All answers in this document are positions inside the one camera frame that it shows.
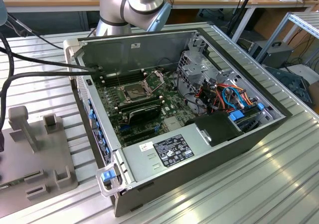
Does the black internal wire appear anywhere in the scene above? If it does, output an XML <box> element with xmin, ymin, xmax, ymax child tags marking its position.
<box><xmin>171</xmin><ymin>66</ymin><xmax>184</xmax><ymax>98</ymax></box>

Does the silver power supply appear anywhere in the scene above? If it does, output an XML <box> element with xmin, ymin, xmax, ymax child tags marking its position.
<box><xmin>121</xmin><ymin>123</ymin><xmax>213</xmax><ymax>185</ymax></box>

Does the grey parts rack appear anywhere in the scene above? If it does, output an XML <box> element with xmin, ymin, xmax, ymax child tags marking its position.
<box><xmin>0</xmin><ymin>106</ymin><xmax>78</xmax><ymax>217</ymax></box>

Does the silver chipset heatsink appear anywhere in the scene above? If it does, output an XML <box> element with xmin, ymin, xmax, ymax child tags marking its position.
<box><xmin>163</xmin><ymin>116</ymin><xmax>183</xmax><ymax>132</ymax></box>

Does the black plastic shroud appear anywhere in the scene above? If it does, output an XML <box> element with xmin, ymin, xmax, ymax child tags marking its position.
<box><xmin>185</xmin><ymin>110</ymin><xmax>244</xmax><ymax>148</ymax></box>

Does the orange flat data wire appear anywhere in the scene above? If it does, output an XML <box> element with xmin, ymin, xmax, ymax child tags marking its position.
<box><xmin>215</xmin><ymin>84</ymin><xmax>254</xmax><ymax>105</ymax></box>

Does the black graphics card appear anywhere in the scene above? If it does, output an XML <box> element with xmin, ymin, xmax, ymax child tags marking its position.
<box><xmin>125</xmin><ymin>103</ymin><xmax>163</xmax><ymax>126</ymax></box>

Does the green RAM stick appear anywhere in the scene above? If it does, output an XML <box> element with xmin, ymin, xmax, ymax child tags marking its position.
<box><xmin>0</xmin><ymin>179</ymin><xmax>27</xmax><ymax>191</ymax></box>

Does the black tripod stand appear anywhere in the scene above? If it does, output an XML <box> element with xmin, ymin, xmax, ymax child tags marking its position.
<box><xmin>225</xmin><ymin>0</ymin><xmax>259</xmax><ymax>42</ymax></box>

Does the dark teal plastic cover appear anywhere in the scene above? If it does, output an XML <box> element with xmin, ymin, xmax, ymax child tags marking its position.
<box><xmin>264</xmin><ymin>66</ymin><xmax>315</xmax><ymax>108</ymax></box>

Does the brown cardboard box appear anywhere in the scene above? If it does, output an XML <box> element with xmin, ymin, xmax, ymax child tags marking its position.
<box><xmin>307</xmin><ymin>81</ymin><xmax>319</xmax><ymax>108</ymax></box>

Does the green motherboard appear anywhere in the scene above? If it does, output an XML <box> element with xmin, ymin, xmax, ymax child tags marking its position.
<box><xmin>94</xmin><ymin>66</ymin><xmax>200</xmax><ymax>147</ymax></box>

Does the blue flat data wire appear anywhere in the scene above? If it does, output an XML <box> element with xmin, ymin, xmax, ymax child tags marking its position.
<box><xmin>221</xmin><ymin>86</ymin><xmax>247</xmax><ymax>110</ymax></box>

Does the red orange wire bundle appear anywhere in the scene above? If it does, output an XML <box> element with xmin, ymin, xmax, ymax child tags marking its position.
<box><xmin>195</xmin><ymin>84</ymin><xmax>225</xmax><ymax>112</ymax></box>

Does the silver metal drive cage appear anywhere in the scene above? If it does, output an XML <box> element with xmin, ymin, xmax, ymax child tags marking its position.
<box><xmin>177</xmin><ymin>32</ymin><xmax>242</xmax><ymax>103</ymax></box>

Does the open grey PC case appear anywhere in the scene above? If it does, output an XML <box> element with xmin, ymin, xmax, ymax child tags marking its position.
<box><xmin>62</xmin><ymin>26</ymin><xmax>294</xmax><ymax>219</ymax></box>

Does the blue case latch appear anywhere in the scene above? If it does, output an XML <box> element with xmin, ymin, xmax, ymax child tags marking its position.
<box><xmin>101</xmin><ymin>170</ymin><xmax>118</xmax><ymax>184</ymax></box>

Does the thin cable with plug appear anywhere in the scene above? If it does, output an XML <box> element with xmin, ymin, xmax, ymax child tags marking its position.
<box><xmin>6</xmin><ymin>11</ymin><xmax>64</xmax><ymax>51</ymax></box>

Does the grey disk bay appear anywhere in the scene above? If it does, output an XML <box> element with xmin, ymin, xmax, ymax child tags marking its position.
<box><xmin>234</xmin><ymin>107</ymin><xmax>275</xmax><ymax>134</ymax></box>

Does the aluminium profile frame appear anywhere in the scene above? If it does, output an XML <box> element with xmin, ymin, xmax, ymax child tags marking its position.
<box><xmin>256</xmin><ymin>11</ymin><xmax>319</xmax><ymax>65</ymax></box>

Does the CPU socket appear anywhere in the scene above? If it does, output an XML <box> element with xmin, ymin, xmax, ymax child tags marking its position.
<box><xmin>120</xmin><ymin>80</ymin><xmax>155</xmax><ymax>103</ymax></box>

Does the black equipment box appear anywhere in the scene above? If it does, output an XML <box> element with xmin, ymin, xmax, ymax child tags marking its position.
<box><xmin>248</xmin><ymin>41</ymin><xmax>295</xmax><ymax>69</ymax></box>

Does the black expansion slot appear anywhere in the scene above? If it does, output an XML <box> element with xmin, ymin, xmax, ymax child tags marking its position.
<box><xmin>124</xmin><ymin>133</ymin><xmax>157</xmax><ymax>146</ymax></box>
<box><xmin>123</xmin><ymin>128</ymin><xmax>156</xmax><ymax>140</ymax></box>

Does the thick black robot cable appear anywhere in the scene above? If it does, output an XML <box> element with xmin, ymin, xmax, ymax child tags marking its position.
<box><xmin>0</xmin><ymin>69</ymin><xmax>99</xmax><ymax>135</ymax></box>
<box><xmin>0</xmin><ymin>46</ymin><xmax>88</xmax><ymax>72</ymax></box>

